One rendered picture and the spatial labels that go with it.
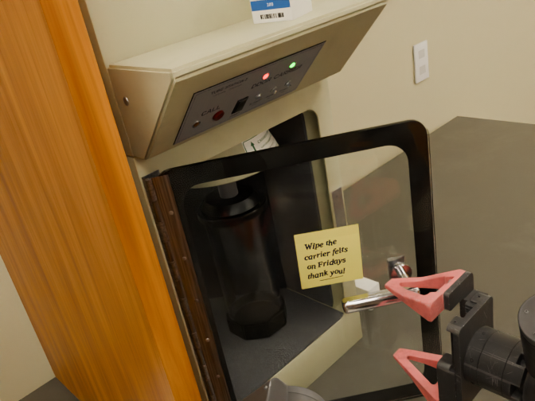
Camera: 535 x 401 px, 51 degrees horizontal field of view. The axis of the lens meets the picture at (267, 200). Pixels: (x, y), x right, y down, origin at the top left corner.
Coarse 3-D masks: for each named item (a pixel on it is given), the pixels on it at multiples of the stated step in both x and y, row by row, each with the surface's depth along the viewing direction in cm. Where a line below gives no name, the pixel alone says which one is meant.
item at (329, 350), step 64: (384, 128) 61; (192, 192) 62; (256, 192) 63; (320, 192) 64; (384, 192) 64; (192, 256) 65; (256, 256) 66; (384, 256) 68; (256, 320) 70; (320, 320) 71; (384, 320) 72; (256, 384) 74; (320, 384) 75; (384, 384) 76
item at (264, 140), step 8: (256, 136) 76; (264, 136) 78; (272, 136) 81; (240, 144) 74; (248, 144) 75; (256, 144) 76; (264, 144) 77; (272, 144) 79; (224, 152) 74; (232, 152) 74; (240, 152) 74; (208, 160) 74
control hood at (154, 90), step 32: (320, 0) 71; (352, 0) 66; (384, 0) 66; (224, 32) 62; (256, 32) 58; (288, 32) 57; (320, 32) 61; (352, 32) 67; (128, 64) 54; (160, 64) 51; (192, 64) 50; (224, 64) 52; (256, 64) 57; (320, 64) 69; (128, 96) 55; (160, 96) 51; (192, 96) 53; (128, 128) 58; (160, 128) 54
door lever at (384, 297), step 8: (400, 264) 68; (392, 272) 69; (400, 272) 68; (408, 272) 69; (408, 288) 65; (416, 288) 65; (352, 296) 65; (360, 296) 65; (368, 296) 65; (376, 296) 65; (384, 296) 64; (392, 296) 64; (344, 304) 64; (352, 304) 64; (360, 304) 64; (368, 304) 64; (376, 304) 65; (384, 304) 65; (392, 304) 65; (352, 312) 65
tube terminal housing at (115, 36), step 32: (96, 0) 54; (128, 0) 56; (160, 0) 59; (192, 0) 62; (224, 0) 64; (96, 32) 55; (128, 32) 57; (160, 32) 60; (192, 32) 62; (288, 96) 75; (320, 96) 79; (224, 128) 68; (256, 128) 72; (320, 128) 80; (128, 160) 61; (160, 160) 63; (192, 160) 66; (160, 256) 66; (192, 352) 72
